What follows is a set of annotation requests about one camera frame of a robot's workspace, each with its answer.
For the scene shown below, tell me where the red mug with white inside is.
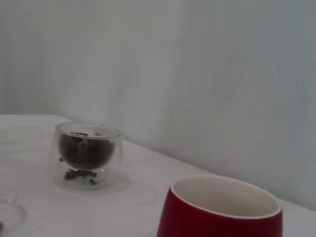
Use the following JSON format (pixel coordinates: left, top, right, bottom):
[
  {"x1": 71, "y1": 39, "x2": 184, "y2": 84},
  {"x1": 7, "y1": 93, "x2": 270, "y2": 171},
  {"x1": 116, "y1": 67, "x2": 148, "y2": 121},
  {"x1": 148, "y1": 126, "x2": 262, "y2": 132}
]
[{"x1": 156, "y1": 175, "x2": 283, "y2": 237}]

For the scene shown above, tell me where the double-walled clear glass cup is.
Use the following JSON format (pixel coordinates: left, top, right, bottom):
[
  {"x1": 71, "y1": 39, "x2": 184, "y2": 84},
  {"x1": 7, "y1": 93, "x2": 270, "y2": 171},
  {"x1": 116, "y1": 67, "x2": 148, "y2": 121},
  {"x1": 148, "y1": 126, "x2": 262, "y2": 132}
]
[{"x1": 49, "y1": 121, "x2": 122, "y2": 192}]

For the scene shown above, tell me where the pile of dark coffee beans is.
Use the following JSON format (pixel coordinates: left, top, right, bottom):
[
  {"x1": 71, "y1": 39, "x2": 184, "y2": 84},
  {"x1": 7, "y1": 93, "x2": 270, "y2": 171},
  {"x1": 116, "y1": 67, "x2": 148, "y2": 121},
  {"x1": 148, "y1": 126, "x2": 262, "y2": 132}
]
[{"x1": 58, "y1": 130, "x2": 116, "y2": 171}]

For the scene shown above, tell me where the clear glass saucer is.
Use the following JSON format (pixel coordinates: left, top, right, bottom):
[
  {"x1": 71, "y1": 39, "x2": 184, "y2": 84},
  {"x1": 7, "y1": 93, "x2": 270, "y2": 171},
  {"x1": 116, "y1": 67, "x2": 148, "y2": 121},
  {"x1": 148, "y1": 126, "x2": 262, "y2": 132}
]
[{"x1": 0, "y1": 192, "x2": 28, "y2": 237}]

